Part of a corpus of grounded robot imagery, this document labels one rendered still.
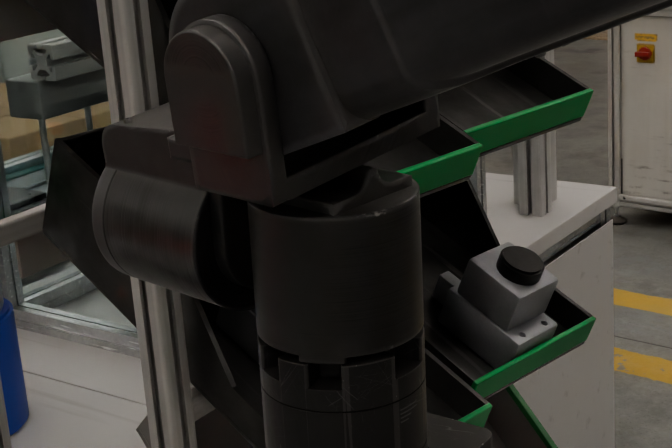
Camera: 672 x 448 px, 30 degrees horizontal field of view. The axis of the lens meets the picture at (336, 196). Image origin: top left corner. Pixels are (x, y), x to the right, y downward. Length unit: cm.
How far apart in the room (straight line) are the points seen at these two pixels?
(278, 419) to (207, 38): 14
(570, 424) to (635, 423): 105
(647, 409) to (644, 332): 52
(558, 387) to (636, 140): 263
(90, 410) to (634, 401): 214
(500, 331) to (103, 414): 88
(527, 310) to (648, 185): 406
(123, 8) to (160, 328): 18
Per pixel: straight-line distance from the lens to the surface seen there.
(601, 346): 245
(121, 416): 161
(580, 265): 230
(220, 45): 36
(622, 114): 485
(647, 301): 420
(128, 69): 66
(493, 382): 81
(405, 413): 42
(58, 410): 165
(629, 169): 489
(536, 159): 221
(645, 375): 368
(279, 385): 42
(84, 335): 184
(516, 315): 81
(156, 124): 45
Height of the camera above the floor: 154
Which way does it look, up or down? 16 degrees down
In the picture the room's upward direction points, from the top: 4 degrees counter-clockwise
